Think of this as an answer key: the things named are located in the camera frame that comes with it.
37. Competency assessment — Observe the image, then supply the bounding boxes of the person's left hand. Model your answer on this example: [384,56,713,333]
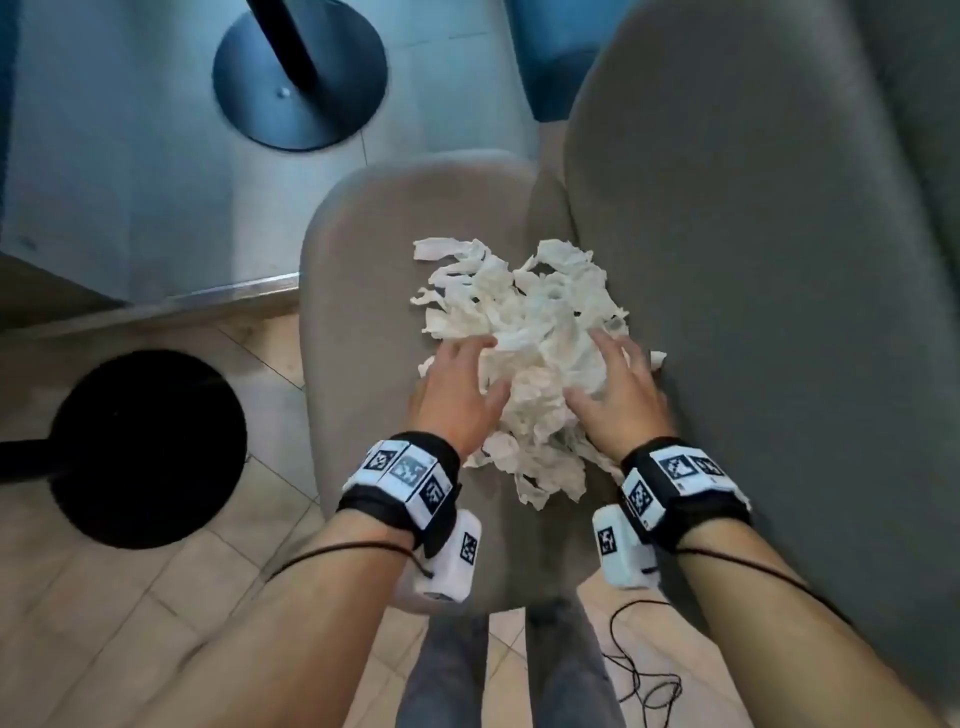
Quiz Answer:
[408,335,513,460]

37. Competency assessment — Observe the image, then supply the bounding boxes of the person's right hand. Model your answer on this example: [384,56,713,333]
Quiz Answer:
[562,327,680,464]

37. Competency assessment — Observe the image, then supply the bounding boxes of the pile of white tissues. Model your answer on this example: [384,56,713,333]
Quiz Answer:
[408,237,669,513]

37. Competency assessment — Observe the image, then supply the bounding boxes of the grey upholstered chair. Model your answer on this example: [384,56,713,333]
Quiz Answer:
[298,0,960,688]

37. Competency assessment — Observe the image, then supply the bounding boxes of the person's right forearm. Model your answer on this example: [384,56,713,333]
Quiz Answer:
[671,517,946,728]

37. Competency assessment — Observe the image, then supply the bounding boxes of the person's left forearm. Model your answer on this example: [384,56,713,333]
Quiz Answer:
[142,517,415,728]

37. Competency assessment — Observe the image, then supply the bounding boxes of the metal floor edge strip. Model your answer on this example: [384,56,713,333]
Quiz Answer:
[127,273,301,316]

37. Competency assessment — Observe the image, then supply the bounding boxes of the grey trousers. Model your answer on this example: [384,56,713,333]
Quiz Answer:
[395,596,628,728]

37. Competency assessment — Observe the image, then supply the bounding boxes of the black round table base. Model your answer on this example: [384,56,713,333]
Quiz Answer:
[0,348,249,551]

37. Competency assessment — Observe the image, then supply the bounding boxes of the dark blue round table base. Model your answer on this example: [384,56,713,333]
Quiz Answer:
[212,0,389,153]

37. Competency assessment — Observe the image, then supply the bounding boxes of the blue sofa bench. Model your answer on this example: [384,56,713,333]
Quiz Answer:
[502,0,639,125]

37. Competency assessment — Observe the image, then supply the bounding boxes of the black marker wrist strap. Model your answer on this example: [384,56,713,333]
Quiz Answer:
[335,431,463,560]
[619,437,753,556]

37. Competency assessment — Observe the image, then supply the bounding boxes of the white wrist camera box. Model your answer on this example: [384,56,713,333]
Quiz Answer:
[395,508,483,604]
[591,503,661,590]

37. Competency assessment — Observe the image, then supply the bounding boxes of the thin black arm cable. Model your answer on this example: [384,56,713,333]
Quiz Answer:
[644,545,856,624]
[266,543,436,583]

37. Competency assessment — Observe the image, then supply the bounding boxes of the black floor cable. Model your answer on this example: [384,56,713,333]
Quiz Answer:
[599,599,684,710]

